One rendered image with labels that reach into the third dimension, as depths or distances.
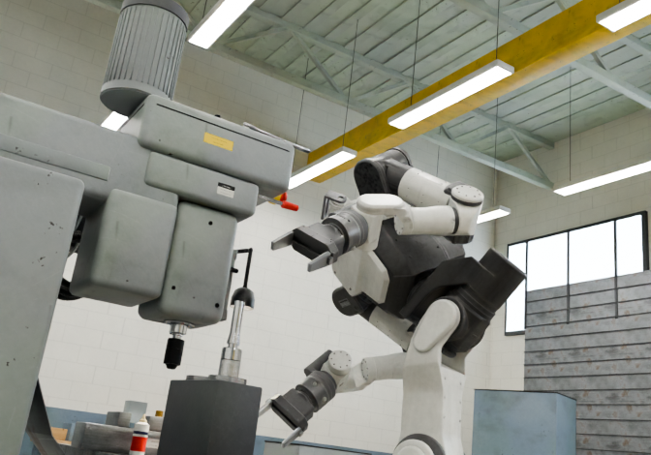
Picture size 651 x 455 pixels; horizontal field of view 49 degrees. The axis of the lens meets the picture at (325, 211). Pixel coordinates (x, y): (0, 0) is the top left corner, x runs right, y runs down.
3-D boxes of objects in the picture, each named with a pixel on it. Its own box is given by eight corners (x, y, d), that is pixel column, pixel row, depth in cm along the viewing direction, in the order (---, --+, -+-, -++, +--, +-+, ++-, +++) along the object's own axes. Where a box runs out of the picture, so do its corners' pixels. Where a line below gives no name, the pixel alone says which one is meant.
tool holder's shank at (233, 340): (227, 348, 168) (234, 302, 171) (240, 349, 167) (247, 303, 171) (224, 347, 165) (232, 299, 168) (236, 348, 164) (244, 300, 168)
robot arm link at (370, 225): (356, 263, 160) (387, 248, 168) (363, 222, 155) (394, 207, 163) (319, 242, 166) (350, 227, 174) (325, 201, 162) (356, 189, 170)
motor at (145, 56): (156, 128, 218) (175, 38, 228) (180, 106, 201) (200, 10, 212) (91, 106, 208) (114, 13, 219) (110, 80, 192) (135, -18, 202)
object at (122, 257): (133, 309, 204) (150, 224, 212) (162, 299, 184) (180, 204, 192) (65, 295, 195) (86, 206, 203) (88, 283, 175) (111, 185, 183)
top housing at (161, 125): (252, 212, 232) (259, 166, 238) (292, 193, 211) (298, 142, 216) (109, 168, 210) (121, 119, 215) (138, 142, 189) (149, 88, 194)
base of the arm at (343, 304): (383, 300, 224) (357, 275, 227) (398, 280, 215) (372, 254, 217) (353, 326, 215) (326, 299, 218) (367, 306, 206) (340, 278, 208)
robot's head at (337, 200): (350, 219, 214) (326, 211, 216) (355, 196, 209) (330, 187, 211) (342, 229, 209) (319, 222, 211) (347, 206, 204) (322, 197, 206)
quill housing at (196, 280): (195, 331, 210) (213, 228, 221) (224, 325, 193) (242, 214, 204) (133, 318, 201) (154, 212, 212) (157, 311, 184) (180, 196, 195)
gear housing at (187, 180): (221, 233, 224) (226, 203, 227) (256, 216, 204) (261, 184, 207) (116, 203, 208) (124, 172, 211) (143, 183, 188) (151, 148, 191)
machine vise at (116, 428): (185, 459, 220) (191, 422, 224) (201, 462, 208) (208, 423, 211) (70, 446, 205) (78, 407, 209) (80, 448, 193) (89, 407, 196)
